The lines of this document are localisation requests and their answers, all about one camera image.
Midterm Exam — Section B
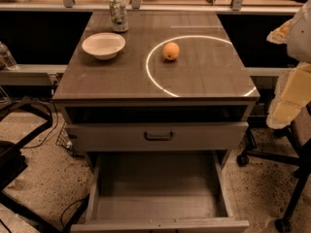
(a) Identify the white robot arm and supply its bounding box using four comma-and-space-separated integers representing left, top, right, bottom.
266, 0, 311, 129

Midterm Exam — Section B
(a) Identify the grey drawer cabinet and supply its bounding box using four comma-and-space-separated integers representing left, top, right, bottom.
52, 10, 261, 167

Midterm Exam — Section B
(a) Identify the grey middle drawer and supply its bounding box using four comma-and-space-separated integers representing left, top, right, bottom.
66, 122, 248, 152

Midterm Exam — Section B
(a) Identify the grey drawer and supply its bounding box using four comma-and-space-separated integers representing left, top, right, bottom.
66, 122, 248, 152
71, 151, 249, 233

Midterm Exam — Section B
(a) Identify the grey bottom drawer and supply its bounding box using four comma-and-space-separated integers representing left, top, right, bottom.
71, 151, 249, 233

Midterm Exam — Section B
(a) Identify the orange fruit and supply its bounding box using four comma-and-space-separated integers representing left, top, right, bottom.
162, 42, 180, 61

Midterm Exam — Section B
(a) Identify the white bowl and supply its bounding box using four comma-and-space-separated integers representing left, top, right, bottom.
82, 33, 125, 60

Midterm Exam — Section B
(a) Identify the green white soda can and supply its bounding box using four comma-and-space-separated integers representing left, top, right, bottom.
110, 0, 129, 33

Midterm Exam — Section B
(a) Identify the black chair left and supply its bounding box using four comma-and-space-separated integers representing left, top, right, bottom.
0, 97, 89, 233

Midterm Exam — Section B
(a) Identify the black office chair right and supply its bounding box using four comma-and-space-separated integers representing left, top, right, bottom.
236, 100, 311, 233

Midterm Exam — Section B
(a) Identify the clear plastic bottle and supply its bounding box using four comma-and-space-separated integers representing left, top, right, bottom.
0, 42, 18, 70

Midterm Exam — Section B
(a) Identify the wire mesh basket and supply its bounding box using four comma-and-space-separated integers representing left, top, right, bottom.
55, 123, 78, 156

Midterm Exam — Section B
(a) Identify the black floor cable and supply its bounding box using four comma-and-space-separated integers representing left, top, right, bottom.
59, 193, 90, 229

